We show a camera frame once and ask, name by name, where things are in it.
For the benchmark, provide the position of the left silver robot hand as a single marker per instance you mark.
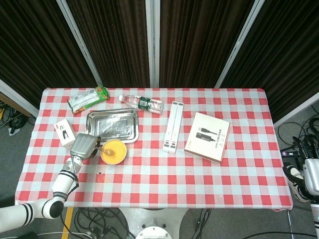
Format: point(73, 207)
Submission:
point(83, 147)

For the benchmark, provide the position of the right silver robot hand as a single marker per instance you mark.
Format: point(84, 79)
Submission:
point(313, 176)

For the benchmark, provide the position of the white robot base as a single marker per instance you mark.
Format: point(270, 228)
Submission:
point(152, 224)

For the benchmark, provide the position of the yellow bowl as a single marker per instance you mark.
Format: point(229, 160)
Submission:
point(117, 154)

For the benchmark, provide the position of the rectangular stainless steel tray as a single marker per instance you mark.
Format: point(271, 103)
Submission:
point(112, 125)

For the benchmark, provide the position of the black and white sneaker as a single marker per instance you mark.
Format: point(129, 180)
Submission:
point(296, 183)

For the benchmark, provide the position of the small white product box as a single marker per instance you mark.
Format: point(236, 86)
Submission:
point(65, 132)

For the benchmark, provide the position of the black numbered device box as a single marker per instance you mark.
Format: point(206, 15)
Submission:
point(289, 153)

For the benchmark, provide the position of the green snack packet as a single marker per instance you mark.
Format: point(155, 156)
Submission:
point(87, 99)

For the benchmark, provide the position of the clear water bottle green label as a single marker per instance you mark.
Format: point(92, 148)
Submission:
point(143, 103)

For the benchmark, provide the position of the red white checked tablecloth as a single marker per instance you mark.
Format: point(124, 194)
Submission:
point(162, 184)

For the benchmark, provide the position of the white folding laptop stand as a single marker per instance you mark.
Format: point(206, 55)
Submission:
point(173, 127)

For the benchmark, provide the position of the dark pleated curtain panel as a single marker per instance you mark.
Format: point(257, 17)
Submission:
point(32, 44)
point(114, 42)
point(197, 42)
point(284, 49)

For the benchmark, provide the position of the white partition post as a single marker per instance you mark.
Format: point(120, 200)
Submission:
point(152, 42)
point(79, 42)
point(239, 44)
point(15, 98)
point(296, 109)

